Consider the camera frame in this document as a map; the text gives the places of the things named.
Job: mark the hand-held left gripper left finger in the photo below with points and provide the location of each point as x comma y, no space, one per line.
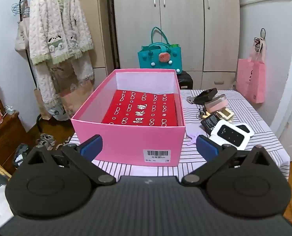
92,146

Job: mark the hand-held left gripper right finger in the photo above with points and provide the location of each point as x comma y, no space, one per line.
206,147

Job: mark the purple starfish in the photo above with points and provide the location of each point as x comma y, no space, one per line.
191,139

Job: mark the black device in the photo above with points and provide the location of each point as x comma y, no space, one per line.
209,123

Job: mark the pink cardboard box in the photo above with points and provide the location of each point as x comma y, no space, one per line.
126,142

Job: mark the cream clip holder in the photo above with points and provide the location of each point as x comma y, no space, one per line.
227,115

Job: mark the pink round compact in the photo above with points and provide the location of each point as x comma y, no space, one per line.
217,105

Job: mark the black rectangular case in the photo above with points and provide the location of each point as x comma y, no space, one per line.
204,95

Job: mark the white printed plastic bag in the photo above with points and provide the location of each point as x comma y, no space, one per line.
56,111

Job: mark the black clothes rack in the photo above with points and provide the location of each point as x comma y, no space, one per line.
38,124

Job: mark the red cloth with glasses print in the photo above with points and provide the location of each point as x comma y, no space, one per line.
136,108

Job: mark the striped tablecloth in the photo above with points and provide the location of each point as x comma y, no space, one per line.
263,127

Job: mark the plain brown paper bag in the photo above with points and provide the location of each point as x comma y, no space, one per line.
40,103

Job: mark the black suitcase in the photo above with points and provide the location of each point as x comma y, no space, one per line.
185,80

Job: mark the yellow bin with black bag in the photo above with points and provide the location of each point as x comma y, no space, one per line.
20,154

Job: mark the pink shopping bag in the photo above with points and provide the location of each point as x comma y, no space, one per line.
250,81

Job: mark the wooden cabinet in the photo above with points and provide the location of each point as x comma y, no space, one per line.
8,137

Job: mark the teal felt handbag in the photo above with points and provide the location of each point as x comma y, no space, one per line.
148,56

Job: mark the beige tall cabinet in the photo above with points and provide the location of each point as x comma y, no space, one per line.
94,17

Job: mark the beige wardrobe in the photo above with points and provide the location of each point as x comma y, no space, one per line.
185,17

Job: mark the cream tote bag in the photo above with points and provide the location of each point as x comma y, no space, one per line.
22,34

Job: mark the white fleece jacket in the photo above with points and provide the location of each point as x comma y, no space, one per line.
62,17

